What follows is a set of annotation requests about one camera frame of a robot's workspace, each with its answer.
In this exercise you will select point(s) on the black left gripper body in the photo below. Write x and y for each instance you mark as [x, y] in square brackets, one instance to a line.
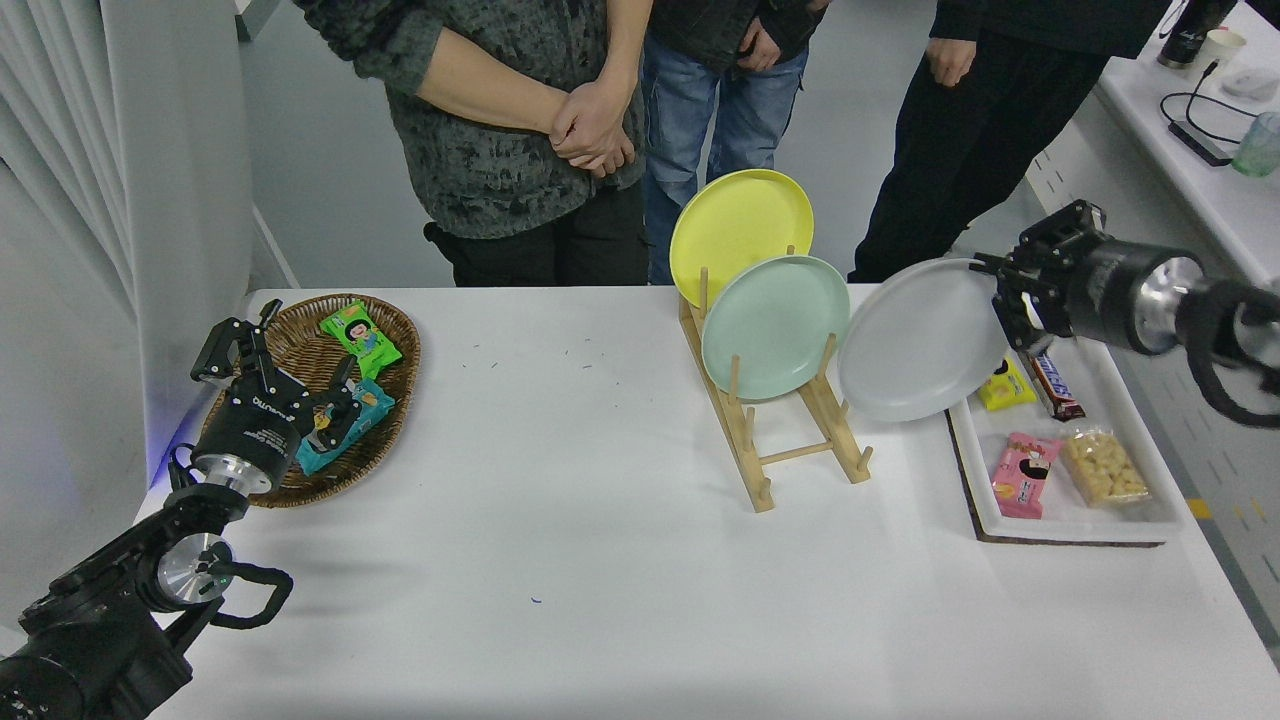
[255, 425]

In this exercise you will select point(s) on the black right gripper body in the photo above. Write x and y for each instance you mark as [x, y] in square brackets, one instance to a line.
[1100, 295]

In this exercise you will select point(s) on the grey plate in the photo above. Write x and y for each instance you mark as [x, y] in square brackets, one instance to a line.
[915, 345]

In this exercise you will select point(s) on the person's left forearm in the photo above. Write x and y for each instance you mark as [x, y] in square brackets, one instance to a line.
[628, 45]

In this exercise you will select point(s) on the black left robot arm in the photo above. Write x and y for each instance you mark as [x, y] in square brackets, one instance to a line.
[90, 640]

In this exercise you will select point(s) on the person's right forearm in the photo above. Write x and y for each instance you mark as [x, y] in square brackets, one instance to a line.
[480, 85]

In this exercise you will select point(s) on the mint green plate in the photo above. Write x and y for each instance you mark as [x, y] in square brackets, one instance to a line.
[775, 325]

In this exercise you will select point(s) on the yellow plate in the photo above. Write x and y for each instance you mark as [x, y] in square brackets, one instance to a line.
[735, 230]

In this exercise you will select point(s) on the wooden plate rack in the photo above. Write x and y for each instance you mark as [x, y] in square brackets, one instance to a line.
[760, 490]

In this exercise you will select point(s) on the person's right hand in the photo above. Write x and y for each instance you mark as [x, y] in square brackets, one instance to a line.
[608, 166]
[950, 60]

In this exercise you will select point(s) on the person's hand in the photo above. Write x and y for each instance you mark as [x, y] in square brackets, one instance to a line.
[762, 45]

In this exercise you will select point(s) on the person's left hand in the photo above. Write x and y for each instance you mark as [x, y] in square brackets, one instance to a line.
[590, 120]

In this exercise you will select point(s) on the teal snack pack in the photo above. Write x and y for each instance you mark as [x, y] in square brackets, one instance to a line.
[372, 410]

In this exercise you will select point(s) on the brown wicker basket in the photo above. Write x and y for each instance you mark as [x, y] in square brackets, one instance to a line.
[300, 345]

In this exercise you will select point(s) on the green snack pack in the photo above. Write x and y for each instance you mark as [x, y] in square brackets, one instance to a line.
[360, 338]

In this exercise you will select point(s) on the white side desk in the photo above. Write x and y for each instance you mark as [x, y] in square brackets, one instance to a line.
[1120, 160]

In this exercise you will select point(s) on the yellow snack bar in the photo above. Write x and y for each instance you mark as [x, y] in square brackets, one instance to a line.
[1005, 390]

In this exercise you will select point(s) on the brown Snickers bar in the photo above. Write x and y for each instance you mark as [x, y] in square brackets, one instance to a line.
[1058, 390]

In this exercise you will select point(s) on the person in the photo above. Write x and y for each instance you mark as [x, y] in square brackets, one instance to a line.
[480, 170]
[690, 100]
[970, 150]

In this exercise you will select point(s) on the flat black device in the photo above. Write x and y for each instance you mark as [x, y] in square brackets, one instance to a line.
[1200, 145]

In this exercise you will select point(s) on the clear puffed snack pack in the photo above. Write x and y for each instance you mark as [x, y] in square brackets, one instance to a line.
[1100, 468]

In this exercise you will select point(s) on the pink snack bar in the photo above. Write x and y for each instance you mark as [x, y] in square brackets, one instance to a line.
[1022, 480]

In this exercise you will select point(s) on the translucent green cup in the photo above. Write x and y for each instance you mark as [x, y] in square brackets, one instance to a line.
[1258, 150]

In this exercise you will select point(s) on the white rectangular tray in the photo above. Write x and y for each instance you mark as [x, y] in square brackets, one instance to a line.
[1060, 512]

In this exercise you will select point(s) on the black bottle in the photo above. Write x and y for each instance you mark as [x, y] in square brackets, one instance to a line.
[1185, 35]

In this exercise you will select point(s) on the white computer mouse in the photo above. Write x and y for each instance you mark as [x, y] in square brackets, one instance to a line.
[1250, 84]

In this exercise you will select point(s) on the white paper cup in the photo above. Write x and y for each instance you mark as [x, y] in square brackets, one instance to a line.
[1222, 50]

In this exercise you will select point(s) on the white curtain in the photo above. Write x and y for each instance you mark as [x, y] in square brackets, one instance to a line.
[60, 200]

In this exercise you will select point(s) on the grey cabinet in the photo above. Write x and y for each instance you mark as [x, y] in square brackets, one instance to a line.
[250, 20]

